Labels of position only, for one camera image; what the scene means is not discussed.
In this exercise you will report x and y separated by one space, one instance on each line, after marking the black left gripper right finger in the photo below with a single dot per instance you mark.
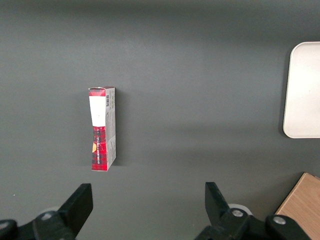
220 210

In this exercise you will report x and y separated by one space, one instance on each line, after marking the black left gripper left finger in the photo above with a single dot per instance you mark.
75 207

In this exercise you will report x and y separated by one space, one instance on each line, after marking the cream rectangular tray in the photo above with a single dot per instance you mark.
303 90

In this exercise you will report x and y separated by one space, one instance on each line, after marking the red tartan cardboard box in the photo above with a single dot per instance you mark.
101 130

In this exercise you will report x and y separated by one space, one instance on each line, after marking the wooden drawer cabinet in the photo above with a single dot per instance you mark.
302 205

